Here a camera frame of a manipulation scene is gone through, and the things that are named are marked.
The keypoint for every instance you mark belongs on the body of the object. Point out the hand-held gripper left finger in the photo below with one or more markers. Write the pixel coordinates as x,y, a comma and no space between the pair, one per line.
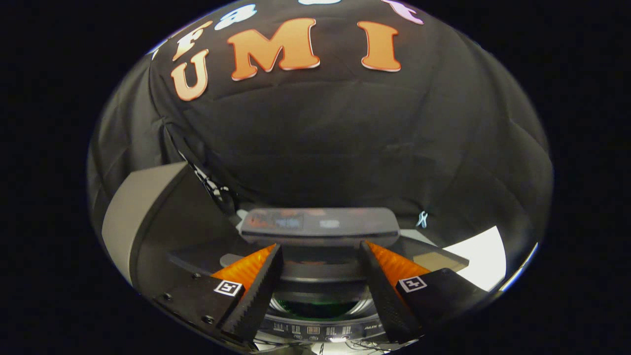
256,296

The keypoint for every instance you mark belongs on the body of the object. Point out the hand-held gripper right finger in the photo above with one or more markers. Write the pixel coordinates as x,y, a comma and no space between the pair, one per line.
384,296

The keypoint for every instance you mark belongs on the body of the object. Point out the green polo shirt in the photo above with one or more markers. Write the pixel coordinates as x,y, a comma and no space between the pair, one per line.
315,309

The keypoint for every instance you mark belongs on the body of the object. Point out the grey washing machine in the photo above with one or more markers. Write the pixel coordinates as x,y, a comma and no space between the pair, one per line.
320,328

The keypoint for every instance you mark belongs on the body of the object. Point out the dark washing machine lid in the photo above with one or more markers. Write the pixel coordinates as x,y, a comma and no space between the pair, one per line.
320,224

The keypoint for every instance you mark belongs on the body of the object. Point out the white table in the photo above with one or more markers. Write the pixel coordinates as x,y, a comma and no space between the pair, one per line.
485,261

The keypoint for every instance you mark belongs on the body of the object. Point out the black backdrop cloth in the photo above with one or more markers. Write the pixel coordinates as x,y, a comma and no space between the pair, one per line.
320,148

